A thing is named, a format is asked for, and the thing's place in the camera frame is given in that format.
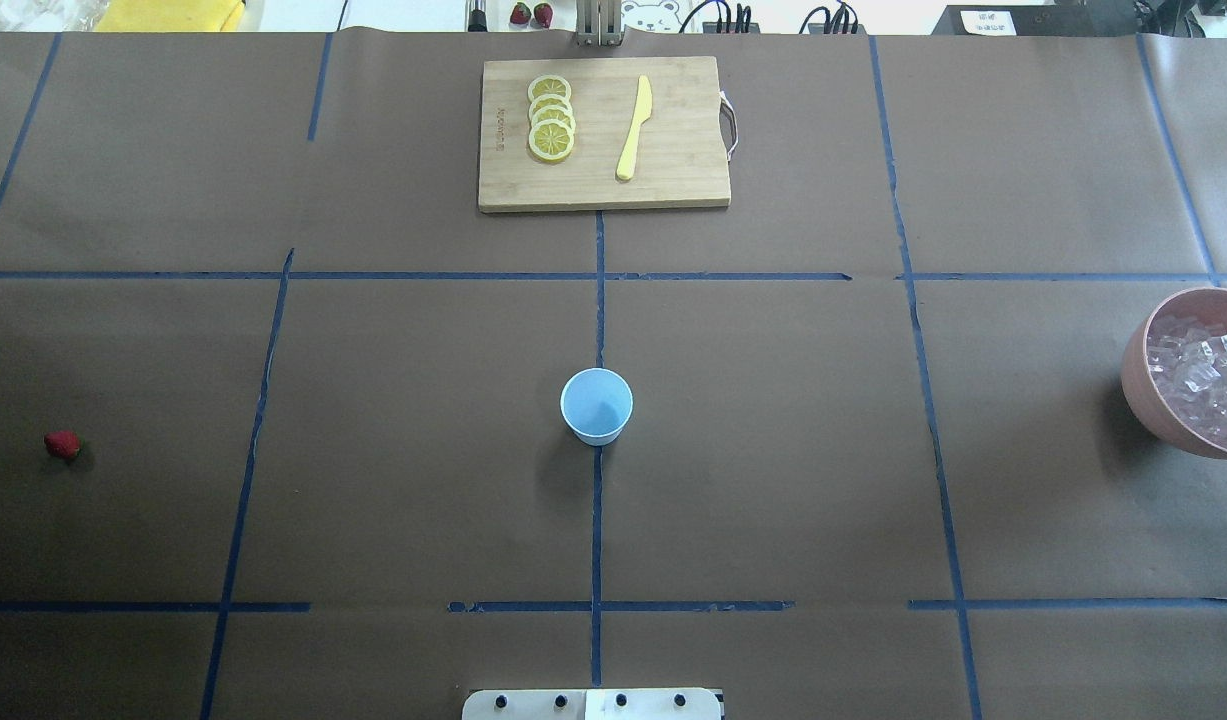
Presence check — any pile of clear ice cubes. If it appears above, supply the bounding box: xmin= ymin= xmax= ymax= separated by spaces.
xmin=1148 ymin=316 xmax=1227 ymax=445

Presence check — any light blue cup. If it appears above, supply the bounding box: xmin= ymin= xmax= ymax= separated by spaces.
xmin=560 ymin=368 xmax=633 ymax=446

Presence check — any pink bowl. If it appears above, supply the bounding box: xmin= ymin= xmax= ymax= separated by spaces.
xmin=1120 ymin=287 xmax=1227 ymax=460

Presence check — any wooden cutting board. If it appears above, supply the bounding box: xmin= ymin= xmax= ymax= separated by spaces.
xmin=479 ymin=56 xmax=731 ymax=213

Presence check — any yellow plastic knife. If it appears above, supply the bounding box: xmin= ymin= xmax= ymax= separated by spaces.
xmin=616 ymin=76 xmax=654 ymax=182

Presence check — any white bear coaster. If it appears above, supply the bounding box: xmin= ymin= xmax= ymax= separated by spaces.
xmin=618 ymin=0 xmax=683 ymax=33

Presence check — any lemon slice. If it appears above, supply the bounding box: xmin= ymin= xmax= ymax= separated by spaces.
xmin=530 ymin=108 xmax=575 ymax=132
xmin=529 ymin=94 xmax=573 ymax=118
xmin=529 ymin=121 xmax=575 ymax=163
xmin=528 ymin=74 xmax=573 ymax=101

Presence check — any lemon slice top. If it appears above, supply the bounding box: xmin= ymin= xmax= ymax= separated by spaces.
xmin=528 ymin=74 xmax=573 ymax=101

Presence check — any red strawberry on tray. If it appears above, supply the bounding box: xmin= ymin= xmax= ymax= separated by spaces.
xmin=509 ymin=1 xmax=534 ymax=27
xmin=533 ymin=2 xmax=555 ymax=29

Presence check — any yellow cloth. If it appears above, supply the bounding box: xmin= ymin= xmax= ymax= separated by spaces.
xmin=94 ymin=1 xmax=247 ymax=33

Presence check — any red strawberry on table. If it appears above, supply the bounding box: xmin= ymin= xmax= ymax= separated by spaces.
xmin=43 ymin=431 xmax=83 ymax=462

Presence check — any white plastic bag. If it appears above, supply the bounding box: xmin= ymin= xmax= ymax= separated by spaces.
xmin=0 ymin=1 xmax=110 ymax=32

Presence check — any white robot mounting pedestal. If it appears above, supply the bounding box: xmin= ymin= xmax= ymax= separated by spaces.
xmin=461 ymin=687 xmax=726 ymax=719

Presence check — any aluminium frame post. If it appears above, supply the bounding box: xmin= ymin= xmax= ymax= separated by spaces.
xmin=575 ymin=0 xmax=625 ymax=47

